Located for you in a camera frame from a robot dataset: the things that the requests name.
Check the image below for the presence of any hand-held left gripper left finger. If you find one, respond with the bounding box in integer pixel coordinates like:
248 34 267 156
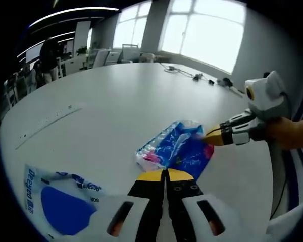
94 169 167 242

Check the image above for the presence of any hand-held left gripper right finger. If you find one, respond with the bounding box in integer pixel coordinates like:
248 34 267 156
166 168 245 242

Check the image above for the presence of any blue patterned packet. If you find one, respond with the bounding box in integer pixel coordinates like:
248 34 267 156
135 119 215 183

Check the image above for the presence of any clear package with blue pad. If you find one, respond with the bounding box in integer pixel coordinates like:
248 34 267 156
23 163 107 239

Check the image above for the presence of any person's right hand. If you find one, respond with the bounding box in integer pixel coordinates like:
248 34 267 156
266 116 303 150

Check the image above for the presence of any dark bundle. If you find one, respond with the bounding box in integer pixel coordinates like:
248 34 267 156
217 77 234 88

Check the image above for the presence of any large bright window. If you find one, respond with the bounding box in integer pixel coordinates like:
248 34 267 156
161 0 247 74

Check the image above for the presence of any white power strip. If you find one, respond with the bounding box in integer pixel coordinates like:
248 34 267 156
15 101 83 150

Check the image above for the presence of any narrow bright window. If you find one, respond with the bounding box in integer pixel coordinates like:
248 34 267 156
112 1 153 50

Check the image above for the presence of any long ceiling light strip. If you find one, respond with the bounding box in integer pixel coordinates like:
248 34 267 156
28 7 120 27

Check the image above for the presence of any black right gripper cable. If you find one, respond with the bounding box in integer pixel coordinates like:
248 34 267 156
268 91 294 220

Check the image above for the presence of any white cable with adapter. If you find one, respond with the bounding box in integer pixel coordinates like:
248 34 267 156
159 61 195 77

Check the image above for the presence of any white wall screen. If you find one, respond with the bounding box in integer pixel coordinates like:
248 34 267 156
25 43 41 63

